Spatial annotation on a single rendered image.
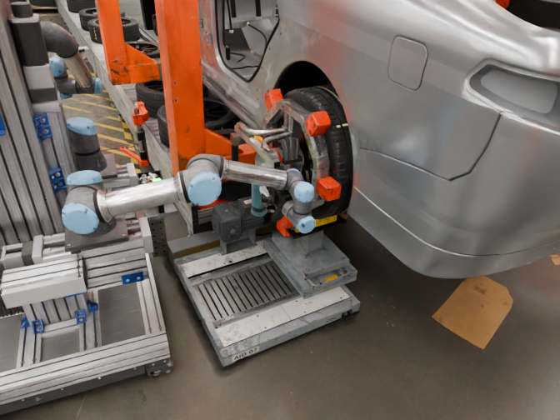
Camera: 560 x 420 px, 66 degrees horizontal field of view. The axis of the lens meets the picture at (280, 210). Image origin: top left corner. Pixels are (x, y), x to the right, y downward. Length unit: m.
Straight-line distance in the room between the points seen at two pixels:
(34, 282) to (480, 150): 1.56
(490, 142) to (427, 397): 1.34
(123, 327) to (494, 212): 1.66
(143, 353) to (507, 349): 1.86
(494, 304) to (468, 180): 1.53
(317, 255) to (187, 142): 0.97
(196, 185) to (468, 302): 1.90
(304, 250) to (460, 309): 0.97
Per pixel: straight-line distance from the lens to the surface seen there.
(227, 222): 2.48
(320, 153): 1.96
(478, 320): 2.77
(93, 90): 2.34
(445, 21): 1.48
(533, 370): 2.69
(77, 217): 1.57
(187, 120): 2.34
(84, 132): 2.12
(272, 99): 2.22
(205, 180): 1.48
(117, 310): 2.32
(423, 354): 2.49
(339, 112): 2.00
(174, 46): 2.21
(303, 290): 2.42
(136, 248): 1.85
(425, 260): 1.70
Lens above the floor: 1.86
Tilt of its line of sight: 35 degrees down
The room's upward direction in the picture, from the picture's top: 3 degrees clockwise
